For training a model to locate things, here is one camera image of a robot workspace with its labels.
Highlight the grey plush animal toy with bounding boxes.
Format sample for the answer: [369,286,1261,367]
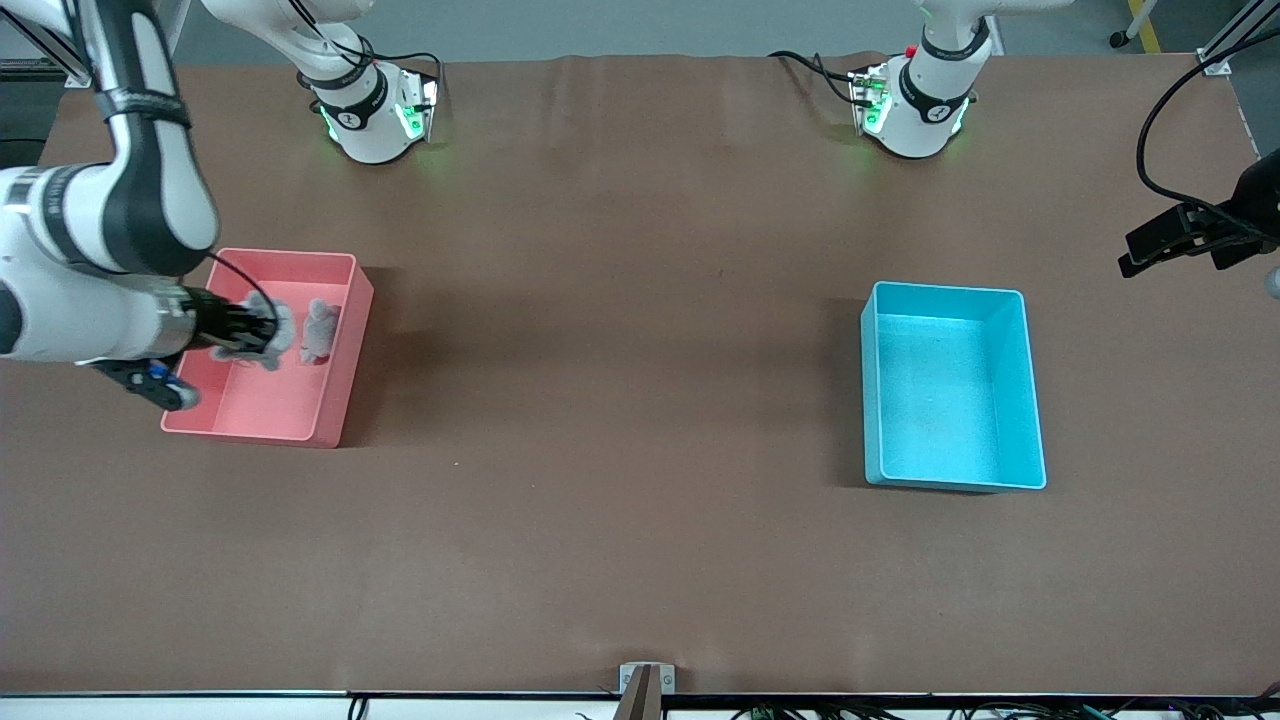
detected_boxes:
[299,297,342,365]
[210,293,298,372]

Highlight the arm base connector plate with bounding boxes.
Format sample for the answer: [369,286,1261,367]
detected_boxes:
[849,64,893,137]
[398,68,442,143]

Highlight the pink plastic box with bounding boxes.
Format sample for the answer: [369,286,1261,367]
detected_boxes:
[160,247,375,449]

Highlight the light blue plastic box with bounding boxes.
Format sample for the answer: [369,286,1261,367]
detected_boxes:
[860,280,1048,494]

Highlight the brown table cover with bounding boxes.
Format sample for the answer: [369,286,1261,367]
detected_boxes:
[0,52,1280,696]

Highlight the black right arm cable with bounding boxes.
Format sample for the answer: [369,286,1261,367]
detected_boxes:
[207,253,283,326]

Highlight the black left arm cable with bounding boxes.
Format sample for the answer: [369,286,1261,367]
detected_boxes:
[1137,28,1280,229]

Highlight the aluminium frame post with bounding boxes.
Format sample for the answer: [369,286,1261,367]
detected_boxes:
[0,0,101,86]
[1197,0,1280,76]

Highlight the black arm base cable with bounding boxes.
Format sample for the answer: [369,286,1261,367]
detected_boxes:
[767,50,861,106]
[295,0,446,101]

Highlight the table edge rail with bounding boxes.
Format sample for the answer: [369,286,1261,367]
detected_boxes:
[0,690,1280,720]

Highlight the grey metal table bracket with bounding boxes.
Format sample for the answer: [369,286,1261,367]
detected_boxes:
[619,662,676,720]

